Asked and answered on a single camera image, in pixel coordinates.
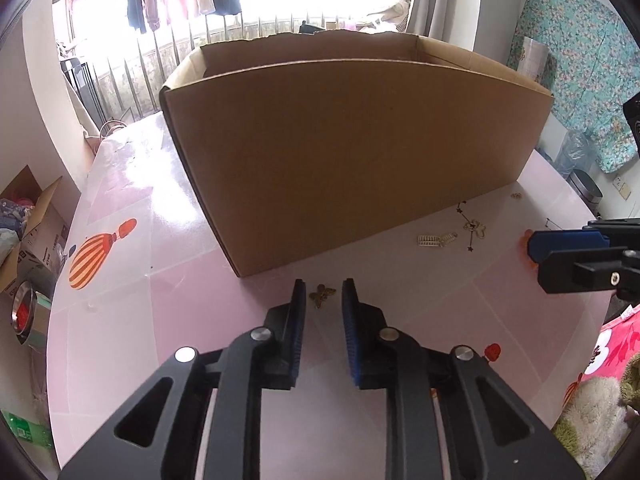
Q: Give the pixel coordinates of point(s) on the green plastic bottle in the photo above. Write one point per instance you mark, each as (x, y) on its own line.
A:
(28, 431)

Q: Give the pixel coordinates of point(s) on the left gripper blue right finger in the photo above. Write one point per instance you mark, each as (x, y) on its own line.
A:
(448, 414)

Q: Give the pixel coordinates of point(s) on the gold comb hair clip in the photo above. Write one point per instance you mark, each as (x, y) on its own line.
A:
(436, 241)

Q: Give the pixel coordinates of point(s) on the floral blue wall cloth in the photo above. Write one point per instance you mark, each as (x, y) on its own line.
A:
(592, 70)

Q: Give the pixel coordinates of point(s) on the grey curtain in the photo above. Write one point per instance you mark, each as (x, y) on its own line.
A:
(451, 21)

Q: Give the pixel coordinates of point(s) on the large cardboard box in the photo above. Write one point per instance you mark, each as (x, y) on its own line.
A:
(296, 144)

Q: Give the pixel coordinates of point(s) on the steel bowl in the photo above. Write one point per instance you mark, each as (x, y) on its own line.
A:
(30, 316)

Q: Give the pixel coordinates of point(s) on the grey trash bin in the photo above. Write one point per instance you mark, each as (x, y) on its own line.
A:
(586, 188)

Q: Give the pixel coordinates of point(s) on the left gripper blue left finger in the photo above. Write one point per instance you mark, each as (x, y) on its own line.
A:
(199, 413)

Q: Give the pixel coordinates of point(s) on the small gold bow charm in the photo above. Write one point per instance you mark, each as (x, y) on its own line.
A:
(322, 293)

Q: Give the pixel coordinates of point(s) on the open cardboard box with clutter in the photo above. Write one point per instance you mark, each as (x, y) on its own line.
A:
(34, 233)

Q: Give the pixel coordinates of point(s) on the right camera black housing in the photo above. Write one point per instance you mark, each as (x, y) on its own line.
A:
(631, 110)

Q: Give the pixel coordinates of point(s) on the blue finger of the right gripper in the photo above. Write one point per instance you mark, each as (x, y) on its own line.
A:
(541, 244)
(590, 270)

